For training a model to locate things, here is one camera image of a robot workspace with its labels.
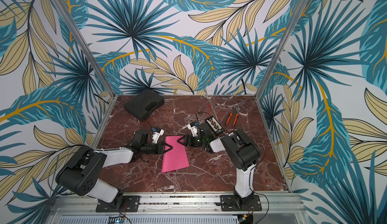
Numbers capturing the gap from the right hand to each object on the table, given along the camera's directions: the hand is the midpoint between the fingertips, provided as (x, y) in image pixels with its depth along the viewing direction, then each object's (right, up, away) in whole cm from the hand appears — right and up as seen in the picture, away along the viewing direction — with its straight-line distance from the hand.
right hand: (181, 141), depth 92 cm
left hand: (-6, -4, -5) cm, 8 cm away
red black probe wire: (+19, +16, +18) cm, 31 cm away
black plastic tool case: (-31, +22, +18) cm, 42 cm away
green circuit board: (-29, -33, -20) cm, 49 cm away
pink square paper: (-2, -8, -5) cm, 10 cm away
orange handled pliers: (+39, +19, +18) cm, 47 cm away
